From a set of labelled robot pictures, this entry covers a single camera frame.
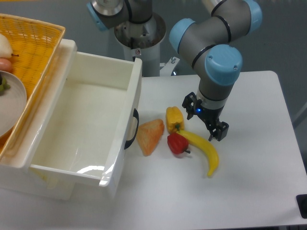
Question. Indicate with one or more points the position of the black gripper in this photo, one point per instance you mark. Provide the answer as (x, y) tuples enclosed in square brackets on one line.
[(210, 117)]

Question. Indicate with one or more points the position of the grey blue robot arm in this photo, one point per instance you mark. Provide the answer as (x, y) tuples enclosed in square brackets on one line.
[(204, 46)]

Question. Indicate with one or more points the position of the yellow toy pepper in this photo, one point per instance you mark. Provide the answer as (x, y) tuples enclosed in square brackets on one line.
[(174, 119)]

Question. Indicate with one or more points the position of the red toy pepper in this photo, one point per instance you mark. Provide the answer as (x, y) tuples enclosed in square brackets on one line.
[(178, 144)]

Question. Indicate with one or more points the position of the yellow toy banana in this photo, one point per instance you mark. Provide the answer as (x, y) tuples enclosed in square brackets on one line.
[(206, 147)]

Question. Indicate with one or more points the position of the orange toy sandwich wedge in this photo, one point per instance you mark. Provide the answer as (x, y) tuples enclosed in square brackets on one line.
[(149, 134)]

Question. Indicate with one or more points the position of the white plastic drawer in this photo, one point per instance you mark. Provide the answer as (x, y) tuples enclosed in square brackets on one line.
[(93, 122)]

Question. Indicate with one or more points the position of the black table corner device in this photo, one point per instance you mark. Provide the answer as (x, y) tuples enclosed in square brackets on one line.
[(302, 204)]

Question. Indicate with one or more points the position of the yellow woven basket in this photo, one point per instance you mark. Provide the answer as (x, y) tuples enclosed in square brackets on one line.
[(35, 42)]

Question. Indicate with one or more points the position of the grey plate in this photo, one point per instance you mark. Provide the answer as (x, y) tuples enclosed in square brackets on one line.
[(12, 103)]

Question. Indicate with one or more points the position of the white drawer cabinet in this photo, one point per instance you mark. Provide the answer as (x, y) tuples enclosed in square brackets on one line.
[(16, 157)]

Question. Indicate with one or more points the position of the green toy grapes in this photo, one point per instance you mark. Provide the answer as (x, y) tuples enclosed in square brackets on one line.
[(4, 86)]

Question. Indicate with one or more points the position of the pink toy sausage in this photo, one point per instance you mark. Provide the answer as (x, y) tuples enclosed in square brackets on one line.
[(5, 65)]

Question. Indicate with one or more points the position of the white toy pear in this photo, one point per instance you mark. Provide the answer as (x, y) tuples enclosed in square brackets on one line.
[(6, 50)]

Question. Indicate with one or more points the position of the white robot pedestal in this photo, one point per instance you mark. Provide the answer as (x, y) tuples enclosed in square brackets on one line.
[(143, 41)]

